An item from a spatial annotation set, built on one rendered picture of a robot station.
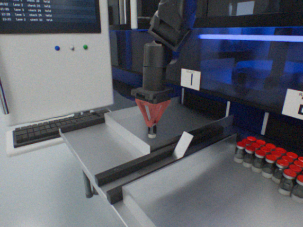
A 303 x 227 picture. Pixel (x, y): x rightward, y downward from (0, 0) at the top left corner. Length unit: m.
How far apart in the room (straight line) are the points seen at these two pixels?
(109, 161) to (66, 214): 1.19
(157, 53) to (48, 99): 0.64
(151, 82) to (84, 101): 0.60
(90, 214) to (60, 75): 1.00
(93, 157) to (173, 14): 0.37
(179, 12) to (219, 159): 0.34
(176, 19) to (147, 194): 0.33
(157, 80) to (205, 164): 0.22
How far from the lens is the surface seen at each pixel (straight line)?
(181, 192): 0.42
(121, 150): 0.54
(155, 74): 0.47
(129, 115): 0.74
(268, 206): 0.44
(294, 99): 0.54
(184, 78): 0.72
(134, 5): 0.84
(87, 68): 1.01
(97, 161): 0.51
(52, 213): 1.70
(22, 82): 0.97
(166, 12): 0.43
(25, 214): 1.78
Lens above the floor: 1.16
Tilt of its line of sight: 21 degrees down
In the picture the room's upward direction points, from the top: straight up
